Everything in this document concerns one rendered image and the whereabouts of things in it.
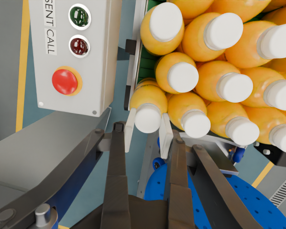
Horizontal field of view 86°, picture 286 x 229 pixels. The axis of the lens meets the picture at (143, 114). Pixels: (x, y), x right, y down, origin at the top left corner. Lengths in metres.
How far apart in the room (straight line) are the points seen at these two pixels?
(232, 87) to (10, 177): 0.69
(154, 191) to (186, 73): 0.24
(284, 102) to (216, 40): 0.13
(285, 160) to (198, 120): 0.31
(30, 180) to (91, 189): 1.38
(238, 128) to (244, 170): 1.71
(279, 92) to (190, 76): 0.12
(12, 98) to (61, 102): 1.60
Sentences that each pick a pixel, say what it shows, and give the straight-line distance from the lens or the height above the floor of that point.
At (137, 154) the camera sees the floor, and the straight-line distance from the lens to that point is 1.61.
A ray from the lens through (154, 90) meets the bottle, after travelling 0.27.
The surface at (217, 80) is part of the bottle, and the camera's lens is 0.26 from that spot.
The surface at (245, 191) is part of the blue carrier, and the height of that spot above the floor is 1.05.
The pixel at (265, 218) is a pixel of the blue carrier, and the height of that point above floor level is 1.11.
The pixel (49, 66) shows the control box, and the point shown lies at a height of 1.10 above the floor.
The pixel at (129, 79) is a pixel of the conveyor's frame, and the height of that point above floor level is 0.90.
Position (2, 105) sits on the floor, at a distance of 1.95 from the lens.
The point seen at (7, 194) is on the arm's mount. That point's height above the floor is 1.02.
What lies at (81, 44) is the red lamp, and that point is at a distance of 0.23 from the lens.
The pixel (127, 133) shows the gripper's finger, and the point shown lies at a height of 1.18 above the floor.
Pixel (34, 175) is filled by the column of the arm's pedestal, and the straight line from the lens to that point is 0.71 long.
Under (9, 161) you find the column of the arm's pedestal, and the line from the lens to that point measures 0.77.
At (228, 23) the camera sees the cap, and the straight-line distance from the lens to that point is 0.23.
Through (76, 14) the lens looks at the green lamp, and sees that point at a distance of 0.24.
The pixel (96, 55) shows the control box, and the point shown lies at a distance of 0.24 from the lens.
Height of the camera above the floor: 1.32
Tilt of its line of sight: 70 degrees down
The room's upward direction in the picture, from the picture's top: 173 degrees counter-clockwise
